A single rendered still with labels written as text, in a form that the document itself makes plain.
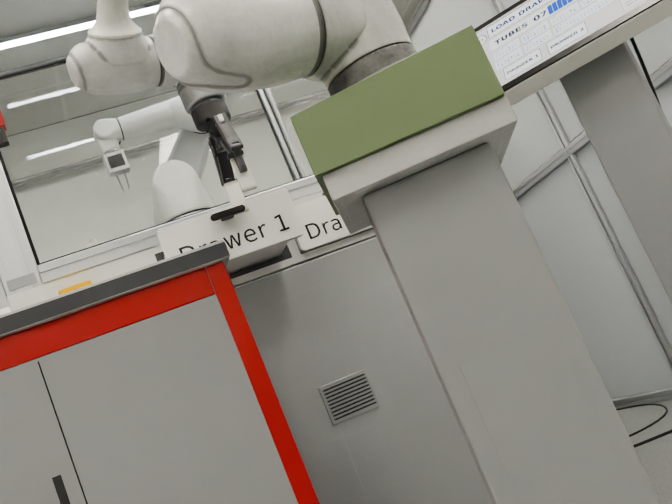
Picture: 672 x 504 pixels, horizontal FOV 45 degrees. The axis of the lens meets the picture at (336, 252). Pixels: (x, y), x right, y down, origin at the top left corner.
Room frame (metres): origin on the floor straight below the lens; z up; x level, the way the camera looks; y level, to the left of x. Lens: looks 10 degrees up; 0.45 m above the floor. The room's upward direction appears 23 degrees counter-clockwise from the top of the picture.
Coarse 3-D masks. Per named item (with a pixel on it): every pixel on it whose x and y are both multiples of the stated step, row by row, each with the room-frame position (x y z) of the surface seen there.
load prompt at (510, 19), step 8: (536, 0) 1.87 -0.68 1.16; (544, 0) 1.85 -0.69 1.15; (520, 8) 1.89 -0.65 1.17; (528, 8) 1.87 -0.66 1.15; (536, 8) 1.85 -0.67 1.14; (512, 16) 1.90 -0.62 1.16; (520, 16) 1.88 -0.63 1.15; (496, 24) 1.92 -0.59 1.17; (504, 24) 1.90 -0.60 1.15; (512, 24) 1.88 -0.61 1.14; (488, 32) 1.92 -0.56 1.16; (496, 32) 1.90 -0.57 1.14
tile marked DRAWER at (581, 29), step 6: (582, 24) 1.72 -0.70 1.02; (570, 30) 1.74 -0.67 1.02; (576, 30) 1.73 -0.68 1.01; (582, 30) 1.71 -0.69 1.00; (558, 36) 1.75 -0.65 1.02; (564, 36) 1.74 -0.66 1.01; (570, 36) 1.73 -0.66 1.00; (576, 36) 1.72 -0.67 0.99; (552, 42) 1.76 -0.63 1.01; (558, 42) 1.74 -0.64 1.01; (564, 42) 1.73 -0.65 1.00; (570, 42) 1.72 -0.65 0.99; (552, 48) 1.75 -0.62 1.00; (558, 48) 1.73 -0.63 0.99
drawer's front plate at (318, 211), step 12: (300, 204) 1.87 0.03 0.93; (312, 204) 1.88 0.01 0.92; (324, 204) 1.88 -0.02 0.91; (300, 216) 1.86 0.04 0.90; (312, 216) 1.87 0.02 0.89; (324, 216) 1.88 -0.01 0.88; (336, 216) 1.89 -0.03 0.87; (312, 228) 1.87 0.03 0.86; (336, 228) 1.88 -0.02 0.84; (300, 240) 1.86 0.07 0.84; (312, 240) 1.86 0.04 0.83; (324, 240) 1.87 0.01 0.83; (336, 240) 1.89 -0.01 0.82
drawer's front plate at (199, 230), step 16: (272, 192) 1.67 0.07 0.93; (288, 192) 1.69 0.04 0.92; (224, 208) 1.64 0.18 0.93; (256, 208) 1.66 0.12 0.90; (272, 208) 1.67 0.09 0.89; (288, 208) 1.68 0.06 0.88; (176, 224) 1.61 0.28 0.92; (192, 224) 1.62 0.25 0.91; (208, 224) 1.63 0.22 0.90; (224, 224) 1.64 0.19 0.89; (240, 224) 1.65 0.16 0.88; (256, 224) 1.66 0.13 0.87; (272, 224) 1.67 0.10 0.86; (288, 224) 1.68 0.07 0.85; (160, 240) 1.60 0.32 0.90; (176, 240) 1.61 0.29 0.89; (192, 240) 1.62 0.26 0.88; (208, 240) 1.62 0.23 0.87; (224, 240) 1.63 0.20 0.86; (240, 240) 1.64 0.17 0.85; (256, 240) 1.65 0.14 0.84; (272, 240) 1.66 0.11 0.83; (288, 240) 1.68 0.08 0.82; (240, 256) 1.64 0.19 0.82
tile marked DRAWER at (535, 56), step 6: (528, 54) 1.79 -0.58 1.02; (534, 54) 1.77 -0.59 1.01; (540, 54) 1.76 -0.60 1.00; (522, 60) 1.79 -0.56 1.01; (528, 60) 1.78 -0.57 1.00; (534, 60) 1.76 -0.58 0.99; (540, 60) 1.75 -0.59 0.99; (510, 66) 1.80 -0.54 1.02; (516, 66) 1.79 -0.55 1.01; (522, 66) 1.78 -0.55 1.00; (528, 66) 1.77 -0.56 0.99; (504, 72) 1.81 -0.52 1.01; (510, 72) 1.79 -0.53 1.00; (516, 72) 1.78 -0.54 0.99
